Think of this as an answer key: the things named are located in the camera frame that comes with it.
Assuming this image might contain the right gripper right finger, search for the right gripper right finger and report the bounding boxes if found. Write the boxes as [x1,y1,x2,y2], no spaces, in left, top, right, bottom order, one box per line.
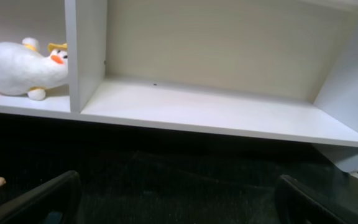
[274,174,358,224]

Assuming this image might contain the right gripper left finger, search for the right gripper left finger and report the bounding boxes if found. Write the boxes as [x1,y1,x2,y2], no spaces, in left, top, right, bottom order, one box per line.
[0,169,82,224]

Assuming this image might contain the white shelf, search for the white shelf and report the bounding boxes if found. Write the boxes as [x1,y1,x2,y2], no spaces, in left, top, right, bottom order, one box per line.
[0,0,358,182]

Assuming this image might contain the white plush duck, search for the white plush duck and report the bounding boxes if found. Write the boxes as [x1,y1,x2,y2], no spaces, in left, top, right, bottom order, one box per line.
[0,37,70,101]

